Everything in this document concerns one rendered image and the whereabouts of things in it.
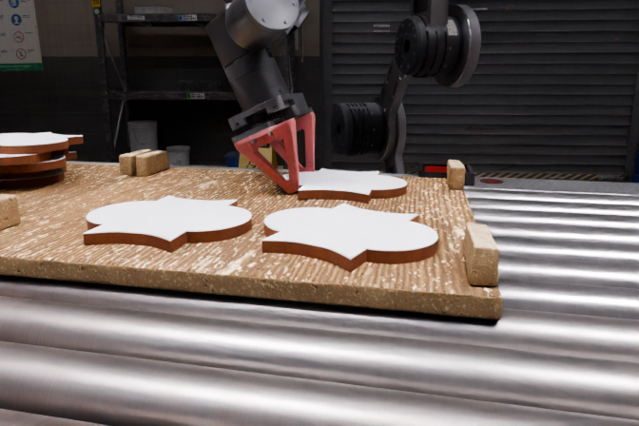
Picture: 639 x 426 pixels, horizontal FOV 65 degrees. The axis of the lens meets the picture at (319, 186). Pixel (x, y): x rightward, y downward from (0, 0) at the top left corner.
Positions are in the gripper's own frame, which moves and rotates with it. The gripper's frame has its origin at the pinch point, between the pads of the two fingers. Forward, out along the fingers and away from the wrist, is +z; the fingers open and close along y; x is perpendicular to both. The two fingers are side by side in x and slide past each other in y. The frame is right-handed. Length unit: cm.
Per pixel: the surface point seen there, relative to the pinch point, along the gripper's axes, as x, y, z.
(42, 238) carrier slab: 14.7, -22.2, -5.2
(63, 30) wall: 305, 418, -201
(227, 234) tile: 1.1, -19.5, 0.3
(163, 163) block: 18.6, 5.7, -8.5
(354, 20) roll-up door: 28, 456, -86
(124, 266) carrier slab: 5.8, -26.1, -1.1
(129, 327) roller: 3.6, -30.6, 1.8
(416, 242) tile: -12.6, -20.0, 5.8
